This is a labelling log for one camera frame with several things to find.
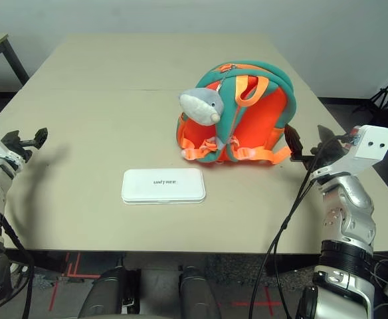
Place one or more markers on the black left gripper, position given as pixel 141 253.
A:
pixel 24 148

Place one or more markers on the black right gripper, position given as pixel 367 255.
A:
pixel 330 151

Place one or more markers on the teal and orange backpack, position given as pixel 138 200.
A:
pixel 260 113

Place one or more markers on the white Unitree pencil case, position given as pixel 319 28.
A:
pixel 163 186

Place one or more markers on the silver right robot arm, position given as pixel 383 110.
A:
pixel 347 212

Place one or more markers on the black tripod stand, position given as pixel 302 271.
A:
pixel 385 91

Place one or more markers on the dark grey left robot leg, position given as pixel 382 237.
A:
pixel 107 292

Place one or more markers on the dark grey robot leg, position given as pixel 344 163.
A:
pixel 107 292
pixel 197 292

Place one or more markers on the dark grey right robot leg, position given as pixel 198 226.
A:
pixel 197 292

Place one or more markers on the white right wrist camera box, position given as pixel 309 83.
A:
pixel 370 146

